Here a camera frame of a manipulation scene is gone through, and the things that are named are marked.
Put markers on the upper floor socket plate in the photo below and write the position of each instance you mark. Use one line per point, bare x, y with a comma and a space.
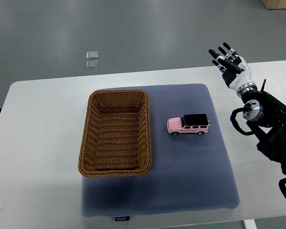
92, 55

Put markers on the wooden box corner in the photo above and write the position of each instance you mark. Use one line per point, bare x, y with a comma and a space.
274, 4

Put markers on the blue grey cushion mat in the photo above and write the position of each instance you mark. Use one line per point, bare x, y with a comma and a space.
189, 172

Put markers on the pink toy car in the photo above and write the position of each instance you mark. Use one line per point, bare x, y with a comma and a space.
188, 124

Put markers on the white table leg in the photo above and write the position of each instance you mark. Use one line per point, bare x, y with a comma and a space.
250, 224

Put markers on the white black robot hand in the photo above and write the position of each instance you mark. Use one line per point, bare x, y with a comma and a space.
234, 69

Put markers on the brown wicker basket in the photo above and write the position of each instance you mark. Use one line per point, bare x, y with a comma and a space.
116, 140

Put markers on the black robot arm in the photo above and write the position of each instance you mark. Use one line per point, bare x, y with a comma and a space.
265, 117

